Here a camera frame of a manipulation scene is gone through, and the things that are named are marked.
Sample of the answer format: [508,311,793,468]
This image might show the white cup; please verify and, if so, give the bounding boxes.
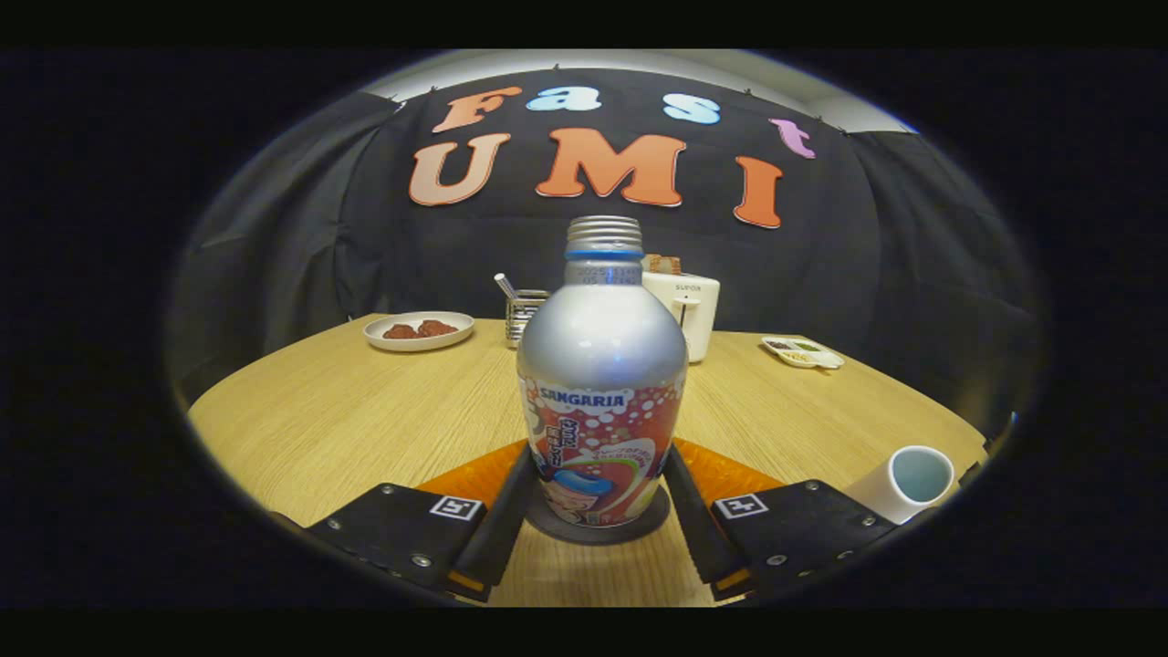
[844,445,955,526]

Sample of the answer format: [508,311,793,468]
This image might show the silver juice bottle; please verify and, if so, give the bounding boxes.
[516,215,689,528]

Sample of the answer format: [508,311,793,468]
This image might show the red food pieces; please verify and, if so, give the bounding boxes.
[383,319,459,340]

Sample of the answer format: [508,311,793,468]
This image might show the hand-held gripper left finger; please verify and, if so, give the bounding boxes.
[306,444,537,603]

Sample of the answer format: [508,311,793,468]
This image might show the white divided sauce dish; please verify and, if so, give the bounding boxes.
[762,336,845,370]

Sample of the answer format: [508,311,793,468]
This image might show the dark brown round coaster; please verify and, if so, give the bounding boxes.
[524,484,672,547]

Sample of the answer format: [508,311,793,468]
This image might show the white round plate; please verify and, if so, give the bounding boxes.
[363,311,476,353]

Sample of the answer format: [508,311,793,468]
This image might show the metal wire utensil holder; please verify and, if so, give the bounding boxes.
[505,289,551,350]

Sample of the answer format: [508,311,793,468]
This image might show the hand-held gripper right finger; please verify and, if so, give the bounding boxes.
[663,438,900,601]

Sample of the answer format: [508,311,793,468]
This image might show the white toaster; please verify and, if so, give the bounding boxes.
[641,271,721,364]

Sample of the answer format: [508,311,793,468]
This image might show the wooden table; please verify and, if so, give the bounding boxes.
[187,315,991,608]

